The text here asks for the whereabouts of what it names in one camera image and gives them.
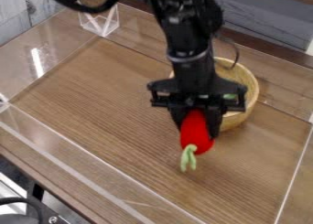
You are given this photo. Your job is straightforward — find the black table clamp bracket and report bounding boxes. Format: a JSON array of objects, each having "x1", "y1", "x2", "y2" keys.
[{"x1": 26, "y1": 182, "x2": 69, "y2": 224}]

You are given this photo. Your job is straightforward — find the clear acrylic tray wall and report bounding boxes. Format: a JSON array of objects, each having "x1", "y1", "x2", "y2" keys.
[{"x1": 0, "y1": 93, "x2": 206, "y2": 224}]

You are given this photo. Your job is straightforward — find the green rectangular block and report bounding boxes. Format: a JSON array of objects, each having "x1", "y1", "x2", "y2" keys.
[{"x1": 223, "y1": 94, "x2": 236, "y2": 100}]

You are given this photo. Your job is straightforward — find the red plush radish toy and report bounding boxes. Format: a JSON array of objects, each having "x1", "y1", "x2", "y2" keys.
[{"x1": 179, "y1": 110, "x2": 215, "y2": 172}]

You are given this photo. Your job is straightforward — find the clear acrylic corner bracket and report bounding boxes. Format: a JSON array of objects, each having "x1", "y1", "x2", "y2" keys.
[{"x1": 77, "y1": 5, "x2": 120, "y2": 37}]

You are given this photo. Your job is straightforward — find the wooden bowl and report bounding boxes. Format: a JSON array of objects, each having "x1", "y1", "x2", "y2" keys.
[{"x1": 168, "y1": 56, "x2": 261, "y2": 133}]

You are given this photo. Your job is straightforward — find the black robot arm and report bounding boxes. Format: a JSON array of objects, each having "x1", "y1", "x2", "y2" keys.
[{"x1": 147, "y1": 0, "x2": 247, "y2": 139}]

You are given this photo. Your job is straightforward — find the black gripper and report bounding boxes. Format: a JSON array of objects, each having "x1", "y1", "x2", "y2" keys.
[{"x1": 147, "y1": 48, "x2": 247, "y2": 139}]

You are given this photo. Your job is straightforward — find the black cable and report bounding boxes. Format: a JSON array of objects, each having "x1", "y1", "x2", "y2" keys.
[{"x1": 37, "y1": 0, "x2": 127, "y2": 15}]

